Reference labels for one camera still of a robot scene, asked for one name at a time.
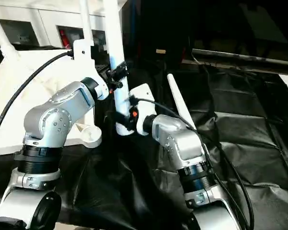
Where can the white plastic table leg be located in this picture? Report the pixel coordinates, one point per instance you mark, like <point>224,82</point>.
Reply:
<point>87,24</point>
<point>180,100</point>
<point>115,36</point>
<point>2,36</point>

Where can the white plastic table top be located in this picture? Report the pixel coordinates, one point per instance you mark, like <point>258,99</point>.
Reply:
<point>26,72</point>

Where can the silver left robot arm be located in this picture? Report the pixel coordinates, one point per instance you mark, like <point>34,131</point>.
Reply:
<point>57,105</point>

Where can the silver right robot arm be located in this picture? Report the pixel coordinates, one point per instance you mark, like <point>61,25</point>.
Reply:
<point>180,141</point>

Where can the small gold label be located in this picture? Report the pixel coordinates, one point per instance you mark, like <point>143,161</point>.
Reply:
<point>160,51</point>

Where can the blue panel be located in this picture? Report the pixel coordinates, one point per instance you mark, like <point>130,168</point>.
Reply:
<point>133,24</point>

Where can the black work mat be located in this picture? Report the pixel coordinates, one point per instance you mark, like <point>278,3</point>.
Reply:
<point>134,179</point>

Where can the red bottle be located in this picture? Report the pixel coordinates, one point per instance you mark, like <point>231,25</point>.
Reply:
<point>64,38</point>

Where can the black cabinet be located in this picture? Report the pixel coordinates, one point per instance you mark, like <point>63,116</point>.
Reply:
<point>206,24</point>

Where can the white glass-door cabinet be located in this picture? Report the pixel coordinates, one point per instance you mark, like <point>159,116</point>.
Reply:
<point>26,14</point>

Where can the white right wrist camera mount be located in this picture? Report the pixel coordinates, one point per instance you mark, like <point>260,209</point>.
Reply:
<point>144,93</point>

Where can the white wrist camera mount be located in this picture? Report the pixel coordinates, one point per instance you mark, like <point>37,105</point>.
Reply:
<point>144,93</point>
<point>82,51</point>

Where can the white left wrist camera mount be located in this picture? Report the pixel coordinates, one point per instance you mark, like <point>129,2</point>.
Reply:
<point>82,51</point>

